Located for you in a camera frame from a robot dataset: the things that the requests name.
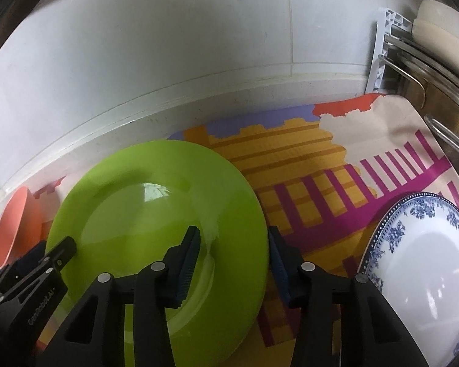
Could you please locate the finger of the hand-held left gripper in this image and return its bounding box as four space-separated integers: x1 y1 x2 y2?
0 240 47 287
0 236 78 308

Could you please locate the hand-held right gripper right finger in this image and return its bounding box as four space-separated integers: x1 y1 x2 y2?
268 225 431 367

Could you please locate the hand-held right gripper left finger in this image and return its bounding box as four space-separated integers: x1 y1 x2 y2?
34 225 202 367

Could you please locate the green plate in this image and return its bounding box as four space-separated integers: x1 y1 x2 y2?
46 139 270 367

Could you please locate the orange bowl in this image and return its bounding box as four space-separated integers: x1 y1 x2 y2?
0 186 43 270

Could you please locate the colourful patterned mat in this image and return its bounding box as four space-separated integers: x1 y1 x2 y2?
32 94 459 367

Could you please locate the white plate with blue flowers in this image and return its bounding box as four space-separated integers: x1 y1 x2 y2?
357 192 459 367

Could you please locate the cream ceramic dish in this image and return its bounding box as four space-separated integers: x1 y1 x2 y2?
418 0 459 24
412 18 459 96

